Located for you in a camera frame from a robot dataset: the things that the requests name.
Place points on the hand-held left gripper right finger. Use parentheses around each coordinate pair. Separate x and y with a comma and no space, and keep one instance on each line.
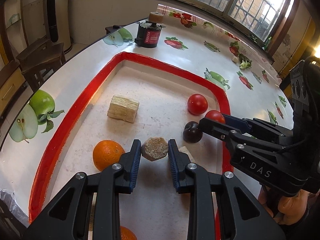
(172,165)

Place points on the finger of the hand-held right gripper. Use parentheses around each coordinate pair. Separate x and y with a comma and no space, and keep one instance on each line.
(215,127)
(235,121)

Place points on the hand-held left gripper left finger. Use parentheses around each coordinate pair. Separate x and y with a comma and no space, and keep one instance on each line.
(135,165)

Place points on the red tomato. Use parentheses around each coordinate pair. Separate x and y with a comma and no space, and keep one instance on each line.
(215,116)
(197,104)

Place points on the small white chunk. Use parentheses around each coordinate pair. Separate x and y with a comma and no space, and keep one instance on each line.
(186,152)

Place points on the rough brown chunk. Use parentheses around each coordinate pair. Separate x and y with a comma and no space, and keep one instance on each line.
(154,151)

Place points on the dark purple plum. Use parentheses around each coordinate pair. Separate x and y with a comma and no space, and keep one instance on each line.
(191,133)

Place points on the orange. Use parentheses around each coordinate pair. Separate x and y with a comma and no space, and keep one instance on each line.
(106,155)
(127,233)

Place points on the layered beige block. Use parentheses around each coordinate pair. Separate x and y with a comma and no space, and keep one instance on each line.
(123,108)

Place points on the red rimmed tray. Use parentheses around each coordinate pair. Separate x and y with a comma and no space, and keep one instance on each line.
(75,120)

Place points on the person's right hand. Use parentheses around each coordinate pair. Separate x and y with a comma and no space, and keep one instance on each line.
(290,206)

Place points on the green leafy vegetable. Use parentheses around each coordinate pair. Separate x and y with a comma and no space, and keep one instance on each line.
(245,63)

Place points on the garlic bulb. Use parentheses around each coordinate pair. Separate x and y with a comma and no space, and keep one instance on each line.
(234,59)

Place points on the fruit print tablecloth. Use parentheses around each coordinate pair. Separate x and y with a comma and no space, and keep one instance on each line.
(175,62)

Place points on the green bottle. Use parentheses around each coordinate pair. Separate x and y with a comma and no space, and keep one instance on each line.
(267,43)

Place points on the black motor with red label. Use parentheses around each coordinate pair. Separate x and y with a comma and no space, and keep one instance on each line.
(148,36)

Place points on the clear plastic bag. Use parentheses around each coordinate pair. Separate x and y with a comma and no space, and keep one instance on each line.
(10,205)

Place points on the dark wooden stool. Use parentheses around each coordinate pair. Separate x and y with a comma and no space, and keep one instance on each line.
(41,55)

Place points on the white standing air conditioner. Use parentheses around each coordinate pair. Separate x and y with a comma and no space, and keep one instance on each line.
(53,12)

